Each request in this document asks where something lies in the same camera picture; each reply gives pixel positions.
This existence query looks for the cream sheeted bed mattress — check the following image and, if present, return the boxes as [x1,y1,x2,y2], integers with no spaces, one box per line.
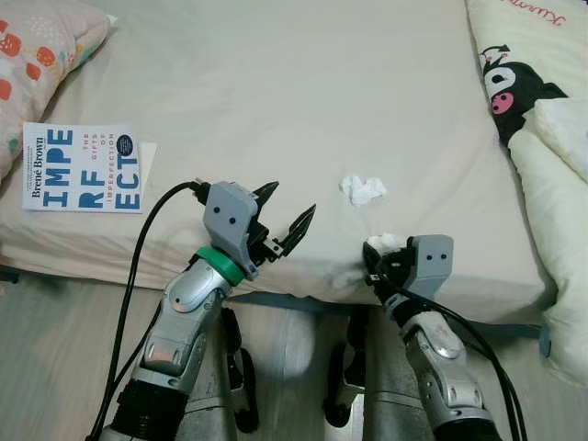
[0,0,554,324]

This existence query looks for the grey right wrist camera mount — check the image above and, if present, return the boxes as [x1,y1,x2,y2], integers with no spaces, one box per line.
[406,234,455,301]

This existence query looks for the white tissue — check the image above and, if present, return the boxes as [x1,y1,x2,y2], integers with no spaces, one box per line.
[339,174,388,208]
[365,232,406,252]

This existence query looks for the white book blue letters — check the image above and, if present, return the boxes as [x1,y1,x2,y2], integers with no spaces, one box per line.
[21,121,159,215]

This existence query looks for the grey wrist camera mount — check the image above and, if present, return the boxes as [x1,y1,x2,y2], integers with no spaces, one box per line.
[201,181,261,269]
[406,234,455,301]

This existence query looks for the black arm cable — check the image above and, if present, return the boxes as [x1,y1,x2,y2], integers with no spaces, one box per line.
[86,179,209,441]
[367,266,528,441]

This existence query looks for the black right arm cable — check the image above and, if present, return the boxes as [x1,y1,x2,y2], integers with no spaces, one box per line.
[367,266,528,441]

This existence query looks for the grey robot right leg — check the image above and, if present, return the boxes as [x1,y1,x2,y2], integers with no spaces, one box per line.
[324,303,435,441]

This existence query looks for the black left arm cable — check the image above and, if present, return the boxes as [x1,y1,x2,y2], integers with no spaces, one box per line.
[86,179,209,441]

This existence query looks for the dark bed frame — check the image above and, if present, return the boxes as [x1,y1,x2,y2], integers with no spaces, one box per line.
[0,265,545,338]

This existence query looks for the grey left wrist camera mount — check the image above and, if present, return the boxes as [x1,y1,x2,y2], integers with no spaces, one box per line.
[201,181,261,269]

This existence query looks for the pink patterned pillow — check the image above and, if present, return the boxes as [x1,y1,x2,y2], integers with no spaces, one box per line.
[0,0,118,182]

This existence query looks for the cream cartoon print blanket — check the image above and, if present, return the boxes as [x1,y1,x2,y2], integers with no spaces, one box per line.
[465,0,588,389]

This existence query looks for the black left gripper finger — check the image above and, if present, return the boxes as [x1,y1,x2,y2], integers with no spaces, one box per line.
[250,180,280,218]
[279,203,319,258]

